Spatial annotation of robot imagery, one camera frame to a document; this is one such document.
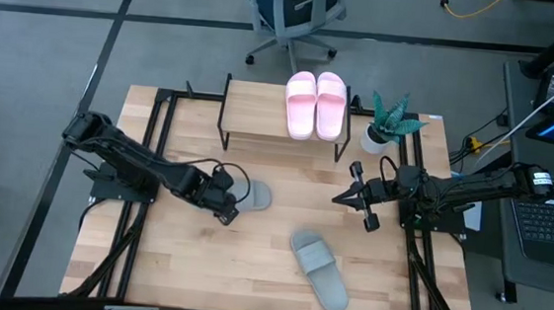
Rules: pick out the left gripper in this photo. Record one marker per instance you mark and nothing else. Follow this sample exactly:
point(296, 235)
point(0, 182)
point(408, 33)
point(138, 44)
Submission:
point(214, 200)

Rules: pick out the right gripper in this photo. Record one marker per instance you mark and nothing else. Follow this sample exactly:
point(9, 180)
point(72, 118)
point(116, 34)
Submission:
point(378, 190)

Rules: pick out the grey foam slide sandal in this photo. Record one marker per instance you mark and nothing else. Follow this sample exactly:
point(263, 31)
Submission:
point(256, 195)
point(319, 272)

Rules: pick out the pink foam slide sandal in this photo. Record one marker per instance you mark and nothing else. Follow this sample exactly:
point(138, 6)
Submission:
point(301, 105)
point(330, 105)

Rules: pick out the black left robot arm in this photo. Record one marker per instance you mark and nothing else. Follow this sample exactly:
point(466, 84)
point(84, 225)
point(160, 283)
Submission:
point(123, 155)

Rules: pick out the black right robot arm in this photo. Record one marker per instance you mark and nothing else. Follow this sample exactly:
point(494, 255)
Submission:
point(477, 188)

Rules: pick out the green plant in white pot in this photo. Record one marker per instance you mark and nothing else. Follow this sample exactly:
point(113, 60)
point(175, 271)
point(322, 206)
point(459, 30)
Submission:
point(388, 121)

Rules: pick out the yellow plug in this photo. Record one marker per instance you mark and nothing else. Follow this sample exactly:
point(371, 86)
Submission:
point(473, 143)

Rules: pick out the grey office chair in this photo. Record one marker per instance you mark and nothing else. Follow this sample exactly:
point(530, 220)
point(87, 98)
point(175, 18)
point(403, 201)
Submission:
point(293, 8)

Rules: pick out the black laptop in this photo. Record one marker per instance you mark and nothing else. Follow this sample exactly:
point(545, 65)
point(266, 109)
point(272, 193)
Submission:
point(548, 231)

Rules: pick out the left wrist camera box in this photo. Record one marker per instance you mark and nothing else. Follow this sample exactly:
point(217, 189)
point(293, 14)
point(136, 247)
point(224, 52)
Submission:
point(223, 178)

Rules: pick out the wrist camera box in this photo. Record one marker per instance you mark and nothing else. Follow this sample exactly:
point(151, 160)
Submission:
point(409, 176)
point(223, 178)

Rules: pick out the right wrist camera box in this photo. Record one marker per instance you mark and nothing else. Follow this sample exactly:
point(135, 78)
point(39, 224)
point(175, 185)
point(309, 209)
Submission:
point(409, 176)

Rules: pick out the wooden shelf with black frame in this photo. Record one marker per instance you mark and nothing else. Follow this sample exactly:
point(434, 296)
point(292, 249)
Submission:
point(256, 109)

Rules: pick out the black aluminium rig frame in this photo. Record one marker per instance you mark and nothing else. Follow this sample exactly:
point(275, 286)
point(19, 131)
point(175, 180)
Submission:
point(197, 95)

